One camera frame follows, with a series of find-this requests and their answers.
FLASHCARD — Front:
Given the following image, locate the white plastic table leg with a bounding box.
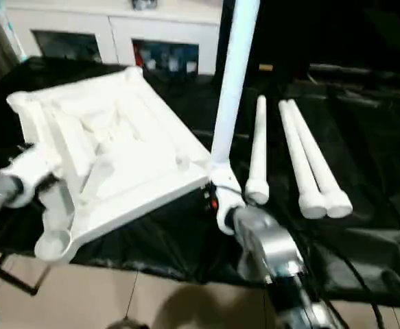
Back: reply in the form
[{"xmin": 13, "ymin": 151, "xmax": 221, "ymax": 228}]
[
  {"xmin": 208, "ymin": 0, "xmax": 261, "ymax": 179},
  {"xmin": 277, "ymin": 100, "xmax": 327, "ymax": 220},
  {"xmin": 287, "ymin": 99, "xmax": 354, "ymax": 219},
  {"xmin": 244, "ymin": 95, "xmax": 270, "ymax": 206}
]

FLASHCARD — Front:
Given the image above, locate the white plastic table top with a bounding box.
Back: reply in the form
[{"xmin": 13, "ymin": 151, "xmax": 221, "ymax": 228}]
[{"xmin": 6, "ymin": 66, "xmax": 211, "ymax": 264}]

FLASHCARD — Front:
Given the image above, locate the grey rounded object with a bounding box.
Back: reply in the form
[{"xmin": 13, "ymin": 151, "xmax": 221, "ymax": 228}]
[{"xmin": 108, "ymin": 317, "xmax": 149, "ymax": 329}]

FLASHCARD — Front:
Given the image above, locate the black glossy mat cloth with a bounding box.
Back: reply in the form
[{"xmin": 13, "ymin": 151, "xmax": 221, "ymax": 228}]
[{"xmin": 0, "ymin": 56, "xmax": 400, "ymax": 306}]

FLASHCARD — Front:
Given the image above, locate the white glass door cabinet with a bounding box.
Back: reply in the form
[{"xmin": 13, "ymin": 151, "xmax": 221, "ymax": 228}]
[{"xmin": 0, "ymin": 0, "xmax": 221, "ymax": 75}]

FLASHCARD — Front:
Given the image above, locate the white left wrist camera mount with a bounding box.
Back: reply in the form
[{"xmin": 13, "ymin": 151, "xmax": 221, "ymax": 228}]
[{"xmin": 0, "ymin": 143, "xmax": 62, "ymax": 208}]

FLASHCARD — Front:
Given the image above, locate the black folding table frame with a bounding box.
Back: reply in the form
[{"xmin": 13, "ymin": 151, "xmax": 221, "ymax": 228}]
[{"xmin": 0, "ymin": 249, "xmax": 51, "ymax": 323}]

